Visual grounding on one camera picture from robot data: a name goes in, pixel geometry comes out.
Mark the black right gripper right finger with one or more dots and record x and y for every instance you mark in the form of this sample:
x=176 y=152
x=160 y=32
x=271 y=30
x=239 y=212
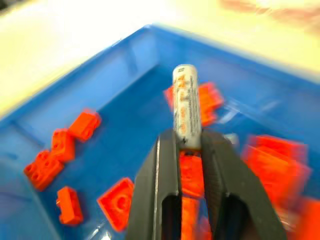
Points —
x=232 y=175

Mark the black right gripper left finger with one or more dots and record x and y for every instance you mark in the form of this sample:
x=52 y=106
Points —
x=147 y=190

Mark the white cylindrical battery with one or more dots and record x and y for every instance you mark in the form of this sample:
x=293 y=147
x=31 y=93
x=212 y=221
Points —
x=187 y=105

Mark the blue plastic bin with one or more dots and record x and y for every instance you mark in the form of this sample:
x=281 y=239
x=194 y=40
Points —
x=130 y=105

